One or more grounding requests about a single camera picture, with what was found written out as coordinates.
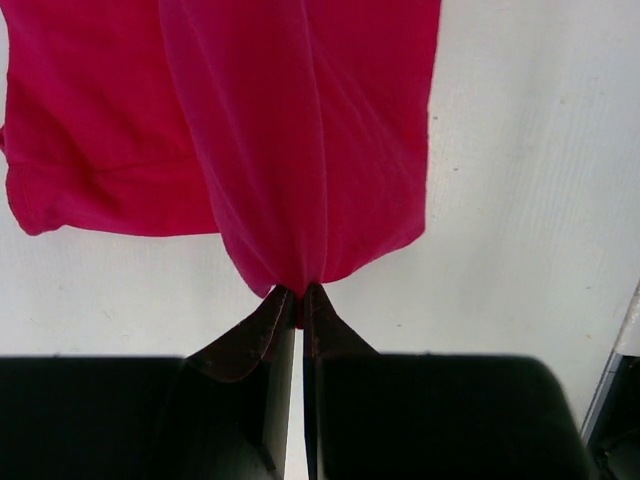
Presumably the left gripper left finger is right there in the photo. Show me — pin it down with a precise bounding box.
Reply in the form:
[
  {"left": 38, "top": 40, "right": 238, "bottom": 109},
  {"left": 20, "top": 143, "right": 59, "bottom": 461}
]
[{"left": 188, "top": 286, "right": 296, "bottom": 475}]

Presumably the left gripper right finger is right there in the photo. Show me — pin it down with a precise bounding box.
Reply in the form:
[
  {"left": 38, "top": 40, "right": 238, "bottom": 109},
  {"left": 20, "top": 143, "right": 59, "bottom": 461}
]
[{"left": 299, "top": 284, "right": 379, "bottom": 480}]

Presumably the magenta t shirt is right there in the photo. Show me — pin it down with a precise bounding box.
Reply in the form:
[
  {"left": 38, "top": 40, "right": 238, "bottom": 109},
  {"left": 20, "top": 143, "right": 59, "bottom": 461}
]
[{"left": 0, "top": 0, "right": 443, "bottom": 301}]

